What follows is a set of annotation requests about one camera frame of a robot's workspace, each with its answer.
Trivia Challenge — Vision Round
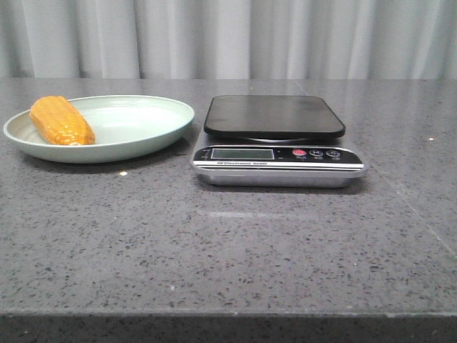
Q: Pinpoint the orange corn cob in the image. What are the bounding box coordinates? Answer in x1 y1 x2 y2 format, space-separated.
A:
29 96 96 146

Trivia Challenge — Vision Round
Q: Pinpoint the black silver kitchen scale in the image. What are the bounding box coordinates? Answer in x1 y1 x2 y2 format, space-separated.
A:
191 95 368 188

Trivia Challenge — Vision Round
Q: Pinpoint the pale green round plate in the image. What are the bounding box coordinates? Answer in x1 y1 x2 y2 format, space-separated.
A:
4 95 194 164

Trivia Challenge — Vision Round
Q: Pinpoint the grey white curtain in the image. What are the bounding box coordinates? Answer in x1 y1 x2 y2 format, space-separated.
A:
1 1 456 79

